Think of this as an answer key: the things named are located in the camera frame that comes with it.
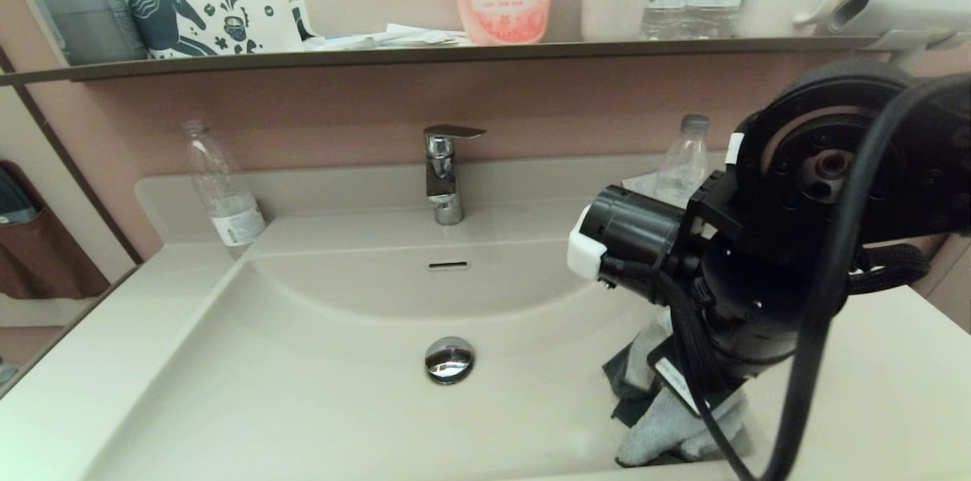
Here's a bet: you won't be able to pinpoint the light blue microfibre cloth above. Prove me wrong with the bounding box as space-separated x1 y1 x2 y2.
603 307 753 468

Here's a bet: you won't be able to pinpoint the beige sink basin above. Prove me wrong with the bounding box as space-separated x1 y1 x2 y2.
82 196 759 481

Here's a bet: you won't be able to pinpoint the clear bottle with grey cap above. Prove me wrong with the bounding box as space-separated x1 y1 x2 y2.
654 114 710 209

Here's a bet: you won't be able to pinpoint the chrome drain stopper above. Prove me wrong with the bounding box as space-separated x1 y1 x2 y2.
424 336 476 385

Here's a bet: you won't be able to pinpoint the white hair dryer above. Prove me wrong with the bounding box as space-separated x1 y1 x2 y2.
827 0 971 72

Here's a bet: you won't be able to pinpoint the white papers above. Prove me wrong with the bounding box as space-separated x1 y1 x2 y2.
303 24 471 51

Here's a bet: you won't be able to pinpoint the clear bottle without cap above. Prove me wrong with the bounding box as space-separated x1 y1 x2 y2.
181 119 268 258

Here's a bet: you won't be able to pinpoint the white pouch with horse print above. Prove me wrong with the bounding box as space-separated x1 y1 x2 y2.
114 0 304 61

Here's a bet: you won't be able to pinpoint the dark grey flat item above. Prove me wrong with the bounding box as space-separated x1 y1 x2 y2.
0 165 39 225

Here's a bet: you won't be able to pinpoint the grey translucent tall bottle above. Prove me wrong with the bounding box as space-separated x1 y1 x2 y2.
17 0 147 66

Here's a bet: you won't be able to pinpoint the braided black cable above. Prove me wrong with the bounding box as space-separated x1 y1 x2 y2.
599 242 932 480

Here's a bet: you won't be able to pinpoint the thick black cable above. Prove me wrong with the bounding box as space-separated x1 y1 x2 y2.
728 71 971 481

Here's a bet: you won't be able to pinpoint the grey wall shelf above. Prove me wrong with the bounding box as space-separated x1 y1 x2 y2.
0 36 881 86

